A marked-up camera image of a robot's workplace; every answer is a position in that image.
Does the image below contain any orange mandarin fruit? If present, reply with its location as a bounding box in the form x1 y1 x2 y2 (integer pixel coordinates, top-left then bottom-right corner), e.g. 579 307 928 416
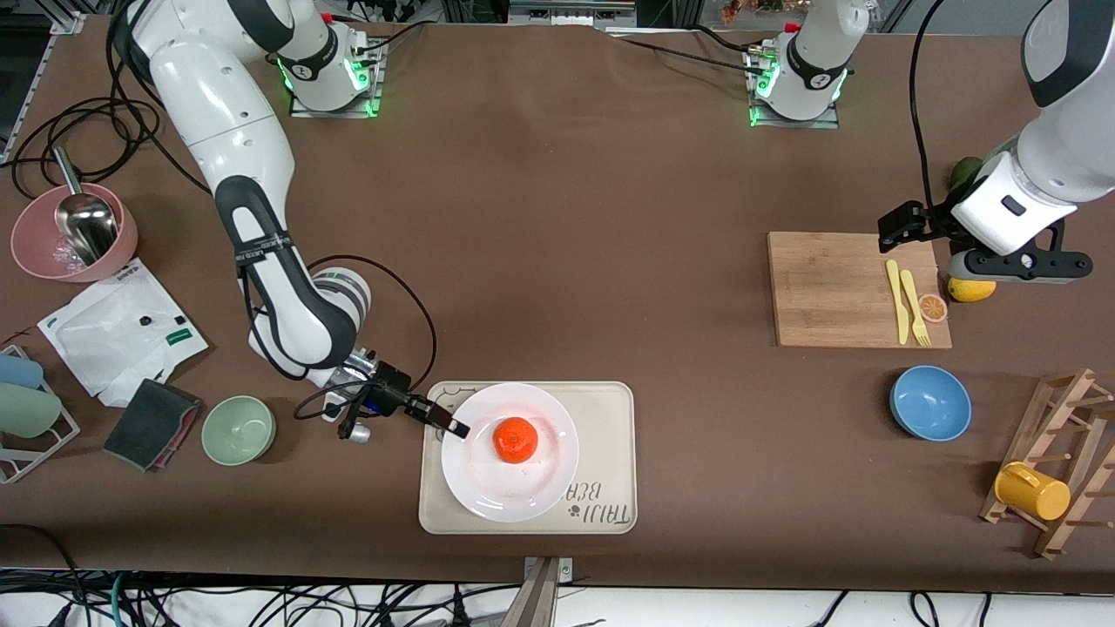
492 416 538 463

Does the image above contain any white round plate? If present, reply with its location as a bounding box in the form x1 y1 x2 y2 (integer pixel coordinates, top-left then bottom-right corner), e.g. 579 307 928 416
441 382 580 523

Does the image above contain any yellow plastic knife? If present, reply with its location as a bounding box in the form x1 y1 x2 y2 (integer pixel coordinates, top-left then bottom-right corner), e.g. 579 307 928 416
886 259 910 346

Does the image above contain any yellow plastic fork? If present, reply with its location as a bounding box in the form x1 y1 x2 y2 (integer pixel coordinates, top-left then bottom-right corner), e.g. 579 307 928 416
899 269 932 348

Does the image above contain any wooden cutting board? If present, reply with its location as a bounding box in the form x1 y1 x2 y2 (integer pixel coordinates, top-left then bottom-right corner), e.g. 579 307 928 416
767 231 953 350

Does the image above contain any pale green bowl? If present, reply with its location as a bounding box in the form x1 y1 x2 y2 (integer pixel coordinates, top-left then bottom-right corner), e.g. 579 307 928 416
201 395 277 467

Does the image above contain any cream bear print tray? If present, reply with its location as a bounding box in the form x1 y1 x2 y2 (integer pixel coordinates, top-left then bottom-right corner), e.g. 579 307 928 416
418 381 639 536

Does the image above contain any blue bowl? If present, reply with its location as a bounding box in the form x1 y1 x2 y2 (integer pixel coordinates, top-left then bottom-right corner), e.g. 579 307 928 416
889 365 973 442

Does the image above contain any wooden mug rack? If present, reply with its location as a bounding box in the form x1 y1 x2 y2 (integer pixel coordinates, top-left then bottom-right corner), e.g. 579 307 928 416
979 368 1115 560

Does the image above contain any dark grey folded cloth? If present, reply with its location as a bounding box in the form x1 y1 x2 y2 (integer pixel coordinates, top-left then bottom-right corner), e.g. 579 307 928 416
103 378 202 473

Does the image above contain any white plastic bag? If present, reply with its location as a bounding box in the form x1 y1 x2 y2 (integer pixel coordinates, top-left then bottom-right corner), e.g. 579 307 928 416
37 258 210 408

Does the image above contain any yellow mug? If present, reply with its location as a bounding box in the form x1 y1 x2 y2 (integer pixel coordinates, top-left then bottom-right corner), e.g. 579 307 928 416
994 462 1071 522

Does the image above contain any metal scoop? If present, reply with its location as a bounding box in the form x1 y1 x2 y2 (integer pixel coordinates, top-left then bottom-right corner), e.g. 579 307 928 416
51 146 119 266

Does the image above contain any pale green cup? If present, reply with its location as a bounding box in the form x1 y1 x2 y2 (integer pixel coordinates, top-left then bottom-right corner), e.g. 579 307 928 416
0 383 64 439

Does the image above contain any light blue cup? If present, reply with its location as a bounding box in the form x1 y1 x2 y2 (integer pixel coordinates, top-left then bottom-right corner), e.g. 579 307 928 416
0 354 44 391

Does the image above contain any pink bowl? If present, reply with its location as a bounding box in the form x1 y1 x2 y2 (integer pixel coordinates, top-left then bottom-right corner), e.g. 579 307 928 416
10 182 139 283

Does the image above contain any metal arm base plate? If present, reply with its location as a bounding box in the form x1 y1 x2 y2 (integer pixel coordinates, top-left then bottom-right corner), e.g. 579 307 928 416
747 44 842 130
287 39 385 118

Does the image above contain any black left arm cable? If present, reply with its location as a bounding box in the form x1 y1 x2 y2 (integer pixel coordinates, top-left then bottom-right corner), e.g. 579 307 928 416
909 0 952 219

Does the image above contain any white wire cup rack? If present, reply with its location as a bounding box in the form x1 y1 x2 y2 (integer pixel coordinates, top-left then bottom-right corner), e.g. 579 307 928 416
0 345 81 485

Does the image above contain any coiled black cable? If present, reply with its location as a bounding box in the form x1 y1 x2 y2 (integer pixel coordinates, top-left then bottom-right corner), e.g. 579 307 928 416
4 13 210 198

